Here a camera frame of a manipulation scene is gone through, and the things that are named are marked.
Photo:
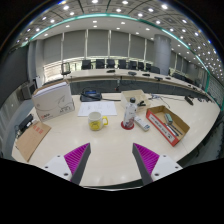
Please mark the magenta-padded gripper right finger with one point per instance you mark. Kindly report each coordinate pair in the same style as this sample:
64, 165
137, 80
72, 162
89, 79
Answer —
146, 159

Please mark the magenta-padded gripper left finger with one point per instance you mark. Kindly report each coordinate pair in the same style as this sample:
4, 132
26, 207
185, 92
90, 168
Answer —
77, 159

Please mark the clear black-capped water bottle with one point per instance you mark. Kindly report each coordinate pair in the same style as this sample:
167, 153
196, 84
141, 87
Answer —
129, 115

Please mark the open brown box, red lid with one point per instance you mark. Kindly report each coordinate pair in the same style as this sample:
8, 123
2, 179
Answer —
158, 121

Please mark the dark marker pen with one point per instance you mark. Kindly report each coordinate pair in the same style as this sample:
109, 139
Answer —
173, 130

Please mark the white mug with yellow print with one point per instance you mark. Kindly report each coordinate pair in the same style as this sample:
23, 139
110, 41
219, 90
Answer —
95, 121

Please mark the small green eraser block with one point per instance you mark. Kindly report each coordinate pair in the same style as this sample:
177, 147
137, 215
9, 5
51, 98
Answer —
168, 118

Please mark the brown paper envelope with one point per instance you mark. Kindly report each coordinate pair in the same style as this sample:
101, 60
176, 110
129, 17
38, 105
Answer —
31, 140

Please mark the white printed paper sheet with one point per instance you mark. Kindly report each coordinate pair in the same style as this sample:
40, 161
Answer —
96, 108

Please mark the black clip tool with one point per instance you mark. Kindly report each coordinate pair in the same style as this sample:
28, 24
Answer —
141, 103

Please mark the large white cardboard box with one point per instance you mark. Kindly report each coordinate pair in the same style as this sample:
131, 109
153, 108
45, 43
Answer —
51, 101

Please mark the black power strip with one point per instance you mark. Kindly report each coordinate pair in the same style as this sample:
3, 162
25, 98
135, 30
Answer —
25, 122

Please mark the black desk phone console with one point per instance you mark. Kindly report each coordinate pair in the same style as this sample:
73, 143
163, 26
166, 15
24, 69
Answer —
90, 96

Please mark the small open white divided box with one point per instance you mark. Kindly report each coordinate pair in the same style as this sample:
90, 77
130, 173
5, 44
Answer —
128, 95

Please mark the black table microphone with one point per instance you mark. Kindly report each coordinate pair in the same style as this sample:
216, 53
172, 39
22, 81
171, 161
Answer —
189, 100

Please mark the grey boxy monitor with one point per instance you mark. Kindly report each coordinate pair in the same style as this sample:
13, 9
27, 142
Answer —
28, 90

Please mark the long curved conference table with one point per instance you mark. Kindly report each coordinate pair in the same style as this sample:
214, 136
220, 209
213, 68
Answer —
96, 74

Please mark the row of black office chairs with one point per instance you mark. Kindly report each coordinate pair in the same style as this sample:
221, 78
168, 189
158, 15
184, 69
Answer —
100, 64

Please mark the round ceiling lights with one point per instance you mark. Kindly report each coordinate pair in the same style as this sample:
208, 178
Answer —
118, 10

